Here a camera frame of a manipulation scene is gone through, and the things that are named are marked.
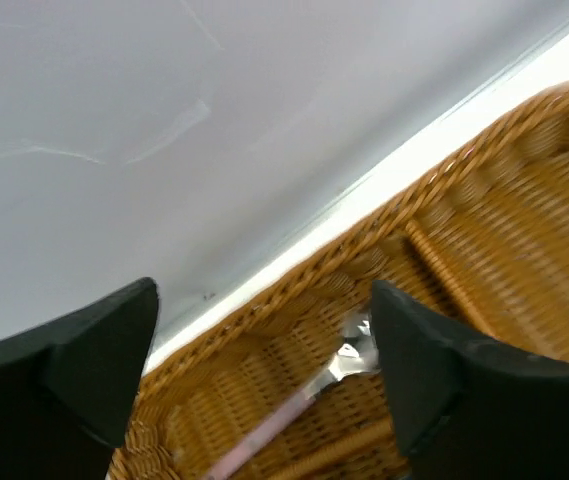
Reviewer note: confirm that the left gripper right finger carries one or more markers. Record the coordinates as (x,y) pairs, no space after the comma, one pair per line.
(465,405)

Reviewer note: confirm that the brown wicker cutlery tray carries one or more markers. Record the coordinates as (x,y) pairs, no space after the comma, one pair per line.
(482,238)

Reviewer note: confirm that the pink handled spoon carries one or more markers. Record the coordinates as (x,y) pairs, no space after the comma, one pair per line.
(357,355)

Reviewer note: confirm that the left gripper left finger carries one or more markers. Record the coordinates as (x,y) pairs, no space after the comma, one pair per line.
(67,387)

